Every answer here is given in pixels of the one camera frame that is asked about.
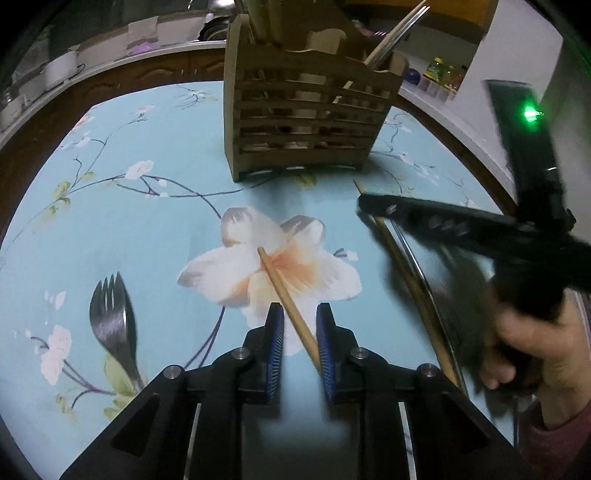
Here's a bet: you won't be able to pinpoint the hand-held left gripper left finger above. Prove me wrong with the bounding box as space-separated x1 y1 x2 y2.
60 302 284 480

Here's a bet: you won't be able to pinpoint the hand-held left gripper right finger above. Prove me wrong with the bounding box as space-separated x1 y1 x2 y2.
316 302 523 480

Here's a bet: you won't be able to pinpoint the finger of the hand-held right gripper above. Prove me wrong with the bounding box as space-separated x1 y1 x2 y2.
357 193 533 258

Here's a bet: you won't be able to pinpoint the wooden chopstick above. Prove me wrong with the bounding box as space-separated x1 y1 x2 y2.
257 246 323 372
353 179 462 389
364 0 429 66

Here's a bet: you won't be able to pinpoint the metal chopstick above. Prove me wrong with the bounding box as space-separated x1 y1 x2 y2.
392 224 469 395
374 7 432 71

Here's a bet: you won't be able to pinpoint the wooden utensil holder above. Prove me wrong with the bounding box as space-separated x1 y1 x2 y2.
224 0 410 184

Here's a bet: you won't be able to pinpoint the person's right forearm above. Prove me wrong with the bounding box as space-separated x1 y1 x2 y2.
518 397 591 480

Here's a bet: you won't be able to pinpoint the person's right hand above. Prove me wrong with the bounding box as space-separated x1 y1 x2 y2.
479 290 591 429

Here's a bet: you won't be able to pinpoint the white spice containers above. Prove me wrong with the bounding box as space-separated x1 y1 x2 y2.
418 76 459 101

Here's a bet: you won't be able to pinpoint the metal fork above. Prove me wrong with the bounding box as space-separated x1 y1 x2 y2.
89 271 145 393

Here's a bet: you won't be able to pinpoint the wok with metal lid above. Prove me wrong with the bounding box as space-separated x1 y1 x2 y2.
198 18 228 43

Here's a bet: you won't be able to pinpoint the beige bag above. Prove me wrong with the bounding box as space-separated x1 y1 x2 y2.
127 16 160 47

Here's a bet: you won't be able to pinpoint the white pot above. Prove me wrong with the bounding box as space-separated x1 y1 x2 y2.
0 95 26 130

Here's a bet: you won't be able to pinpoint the wooden wall cabinet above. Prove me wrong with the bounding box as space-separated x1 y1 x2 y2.
429 0 497 44

